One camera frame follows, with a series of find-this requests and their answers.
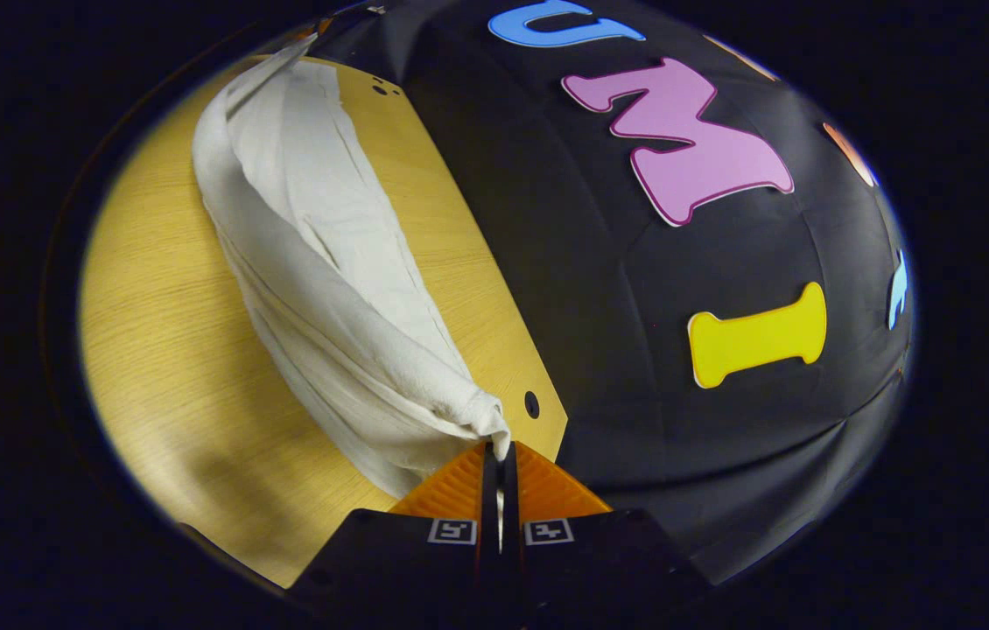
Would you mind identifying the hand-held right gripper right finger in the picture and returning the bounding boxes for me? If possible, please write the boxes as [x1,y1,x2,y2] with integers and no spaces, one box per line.
[502,442,711,618]

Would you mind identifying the black backdrop cloth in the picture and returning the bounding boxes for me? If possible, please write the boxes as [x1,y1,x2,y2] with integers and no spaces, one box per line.
[309,0,915,584]

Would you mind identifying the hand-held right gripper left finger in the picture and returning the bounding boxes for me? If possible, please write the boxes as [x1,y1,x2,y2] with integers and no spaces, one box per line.
[289,442,501,615]

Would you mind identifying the white jeans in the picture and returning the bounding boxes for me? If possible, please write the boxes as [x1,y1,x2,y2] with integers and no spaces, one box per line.
[192,35,513,500]

